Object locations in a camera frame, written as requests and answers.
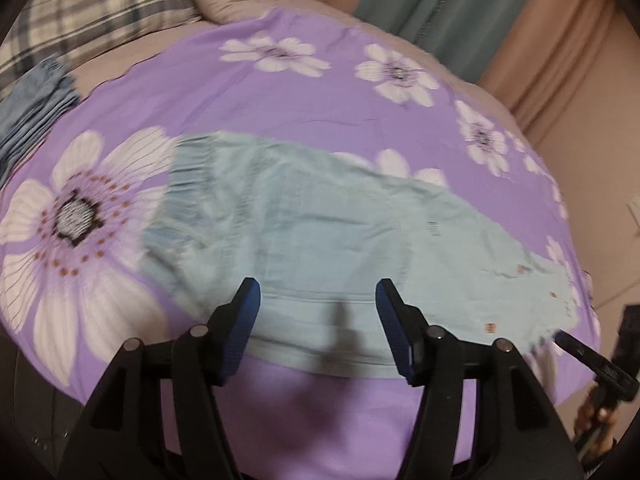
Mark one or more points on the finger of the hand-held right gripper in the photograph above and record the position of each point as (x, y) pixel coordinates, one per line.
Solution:
(575, 345)

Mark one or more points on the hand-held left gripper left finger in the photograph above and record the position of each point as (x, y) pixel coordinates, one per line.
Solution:
(245, 322)

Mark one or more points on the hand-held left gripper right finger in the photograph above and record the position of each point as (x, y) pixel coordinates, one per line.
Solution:
(394, 325)

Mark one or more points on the light blue pants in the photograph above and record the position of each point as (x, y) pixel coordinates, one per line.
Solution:
(325, 220)

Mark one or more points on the person's right hand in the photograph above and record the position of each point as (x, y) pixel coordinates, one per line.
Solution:
(597, 417)

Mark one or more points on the purple floral bed sheet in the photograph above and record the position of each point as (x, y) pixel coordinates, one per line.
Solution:
(300, 95)

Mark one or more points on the folded blue jeans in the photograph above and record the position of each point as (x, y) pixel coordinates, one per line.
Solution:
(35, 105)

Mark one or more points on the teal curtain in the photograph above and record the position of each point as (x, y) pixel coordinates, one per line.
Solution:
(440, 10)

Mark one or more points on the plaid pillow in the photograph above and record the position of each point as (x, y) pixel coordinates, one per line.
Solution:
(100, 0)

